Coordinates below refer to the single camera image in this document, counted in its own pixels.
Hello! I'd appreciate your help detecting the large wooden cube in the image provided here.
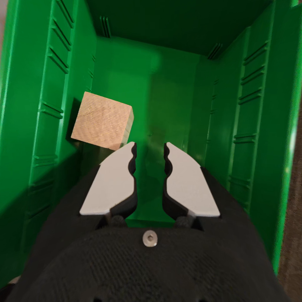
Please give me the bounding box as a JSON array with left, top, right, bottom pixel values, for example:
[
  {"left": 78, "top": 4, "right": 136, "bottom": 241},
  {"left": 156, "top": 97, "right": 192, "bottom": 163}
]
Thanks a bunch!
[{"left": 71, "top": 92, "right": 134, "bottom": 151}]

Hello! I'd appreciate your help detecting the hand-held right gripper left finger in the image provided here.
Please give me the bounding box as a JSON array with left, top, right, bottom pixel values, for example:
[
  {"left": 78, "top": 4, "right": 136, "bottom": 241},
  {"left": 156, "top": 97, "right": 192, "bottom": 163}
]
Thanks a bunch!
[{"left": 79, "top": 142, "right": 138, "bottom": 218}]

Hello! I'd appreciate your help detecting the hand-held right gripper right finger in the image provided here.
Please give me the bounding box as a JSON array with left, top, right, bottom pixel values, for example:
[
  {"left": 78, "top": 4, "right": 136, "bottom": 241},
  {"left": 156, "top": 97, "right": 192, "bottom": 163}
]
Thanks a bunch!
[{"left": 162, "top": 142, "right": 221, "bottom": 220}]

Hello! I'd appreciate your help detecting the green plastic bin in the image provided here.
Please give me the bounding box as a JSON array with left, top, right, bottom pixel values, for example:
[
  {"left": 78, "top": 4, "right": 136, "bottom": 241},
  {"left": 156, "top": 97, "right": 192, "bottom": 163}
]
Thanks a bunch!
[{"left": 0, "top": 0, "right": 302, "bottom": 285}]

